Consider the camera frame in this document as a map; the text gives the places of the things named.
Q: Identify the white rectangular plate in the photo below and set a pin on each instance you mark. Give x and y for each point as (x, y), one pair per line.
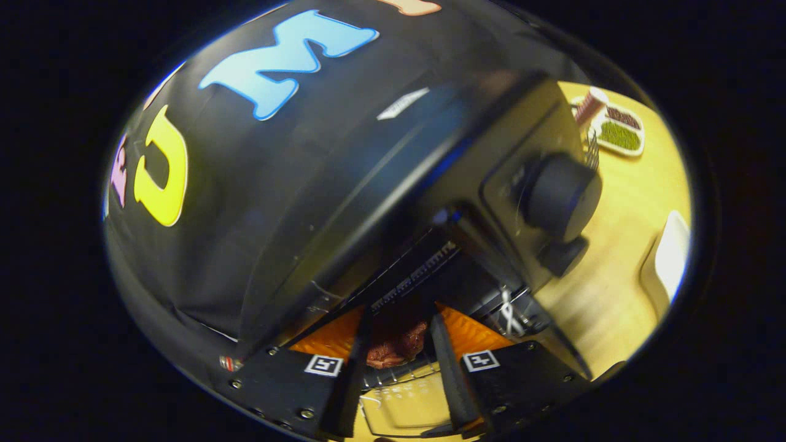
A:
(672, 264)

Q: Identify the white divided plate with beans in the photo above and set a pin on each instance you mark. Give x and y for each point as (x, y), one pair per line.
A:
(620, 132)

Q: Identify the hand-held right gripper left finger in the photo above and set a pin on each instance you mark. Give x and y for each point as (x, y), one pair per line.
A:
(353, 380)

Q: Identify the black electric oven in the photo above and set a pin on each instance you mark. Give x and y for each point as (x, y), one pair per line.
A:
(491, 153)

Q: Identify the red-brown meat piece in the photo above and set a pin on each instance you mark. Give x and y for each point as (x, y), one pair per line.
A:
(396, 347)

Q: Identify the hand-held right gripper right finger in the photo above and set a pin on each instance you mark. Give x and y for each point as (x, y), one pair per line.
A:
(451, 374)

